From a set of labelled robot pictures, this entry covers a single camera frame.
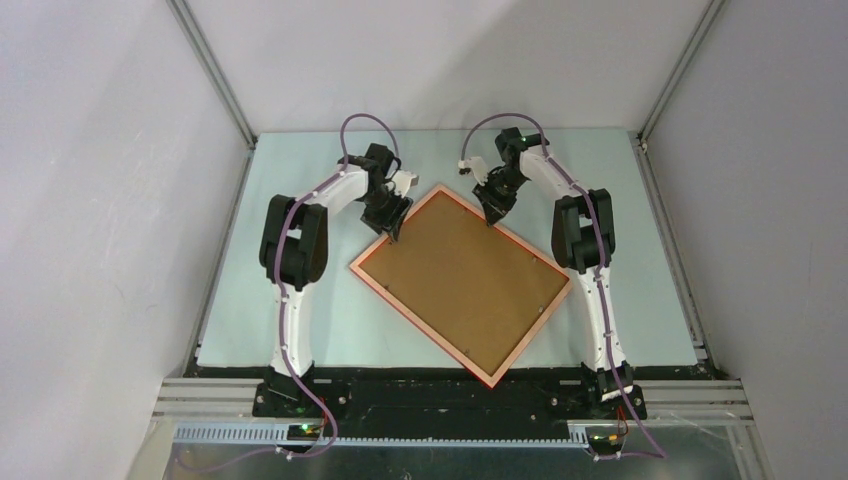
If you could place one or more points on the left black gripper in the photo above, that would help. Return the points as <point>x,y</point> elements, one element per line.
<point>392,220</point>

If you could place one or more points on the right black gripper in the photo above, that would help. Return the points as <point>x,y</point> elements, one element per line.
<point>494,208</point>

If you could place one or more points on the brown cardboard backing board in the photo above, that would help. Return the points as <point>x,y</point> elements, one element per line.
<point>464,278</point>

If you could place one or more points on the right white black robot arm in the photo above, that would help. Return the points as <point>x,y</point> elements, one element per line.
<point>582,242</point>

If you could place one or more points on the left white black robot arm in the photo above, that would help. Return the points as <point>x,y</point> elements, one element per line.
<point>294,249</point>

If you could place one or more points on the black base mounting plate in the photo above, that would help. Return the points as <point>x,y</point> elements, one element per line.
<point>328,388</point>

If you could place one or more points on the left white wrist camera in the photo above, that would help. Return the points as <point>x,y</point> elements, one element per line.
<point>402,181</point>

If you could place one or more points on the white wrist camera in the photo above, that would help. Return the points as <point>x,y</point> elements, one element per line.
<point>402,181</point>
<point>476,167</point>

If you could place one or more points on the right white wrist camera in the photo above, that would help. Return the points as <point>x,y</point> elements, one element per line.
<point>476,167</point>

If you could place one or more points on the aluminium front rail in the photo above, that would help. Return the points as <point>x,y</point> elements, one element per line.
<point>222,412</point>

